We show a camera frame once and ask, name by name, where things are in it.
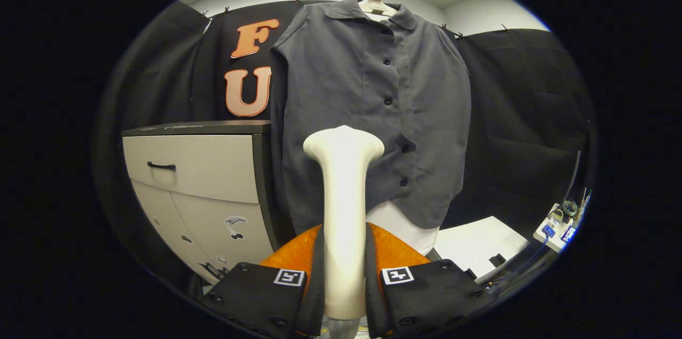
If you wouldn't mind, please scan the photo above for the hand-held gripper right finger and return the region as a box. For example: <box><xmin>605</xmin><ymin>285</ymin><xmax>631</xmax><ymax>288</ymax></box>
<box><xmin>364</xmin><ymin>222</ymin><xmax>499</xmax><ymax>339</ymax></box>

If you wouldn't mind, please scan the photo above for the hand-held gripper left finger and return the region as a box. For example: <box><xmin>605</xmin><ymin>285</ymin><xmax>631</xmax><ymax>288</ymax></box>
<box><xmin>200</xmin><ymin>223</ymin><xmax>326</xmax><ymax>339</ymax></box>

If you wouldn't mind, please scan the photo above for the white garment steamer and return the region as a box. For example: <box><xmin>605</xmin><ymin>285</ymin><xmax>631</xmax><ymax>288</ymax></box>
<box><xmin>302</xmin><ymin>125</ymin><xmax>385</xmax><ymax>321</ymax></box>

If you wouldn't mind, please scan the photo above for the grey button-up shirt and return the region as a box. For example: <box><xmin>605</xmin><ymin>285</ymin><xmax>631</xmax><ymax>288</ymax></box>
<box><xmin>269</xmin><ymin>0</ymin><xmax>472</xmax><ymax>236</ymax></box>

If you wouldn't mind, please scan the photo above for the white mannequin torso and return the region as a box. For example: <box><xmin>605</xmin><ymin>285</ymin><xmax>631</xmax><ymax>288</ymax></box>
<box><xmin>358</xmin><ymin>0</ymin><xmax>440</xmax><ymax>255</ymax></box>

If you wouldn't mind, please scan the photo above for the white board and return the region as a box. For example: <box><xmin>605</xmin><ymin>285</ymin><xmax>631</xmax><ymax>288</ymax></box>
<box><xmin>433</xmin><ymin>215</ymin><xmax>529</xmax><ymax>278</ymax></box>

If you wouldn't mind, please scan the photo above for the grey and beige cabinet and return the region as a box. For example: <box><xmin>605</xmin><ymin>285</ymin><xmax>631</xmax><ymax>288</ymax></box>
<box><xmin>121</xmin><ymin>120</ymin><xmax>294</xmax><ymax>286</ymax></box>

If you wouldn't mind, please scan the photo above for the white power strip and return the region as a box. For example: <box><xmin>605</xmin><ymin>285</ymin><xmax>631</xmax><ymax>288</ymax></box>
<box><xmin>533</xmin><ymin>187</ymin><xmax>592</xmax><ymax>253</ymax></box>

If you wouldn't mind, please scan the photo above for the black backdrop cloth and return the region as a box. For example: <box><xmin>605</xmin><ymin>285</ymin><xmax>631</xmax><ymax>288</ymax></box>
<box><xmin>93</xmin><ymin>1</ymin><xmax>597</xmax><ymax>297</ymax></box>

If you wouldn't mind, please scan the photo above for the black cable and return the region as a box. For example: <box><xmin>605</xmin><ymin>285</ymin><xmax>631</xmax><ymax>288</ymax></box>
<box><xmin>565</xmin><ymin>150</ymin><xmax>582</xmax><ymax>206</ymax></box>

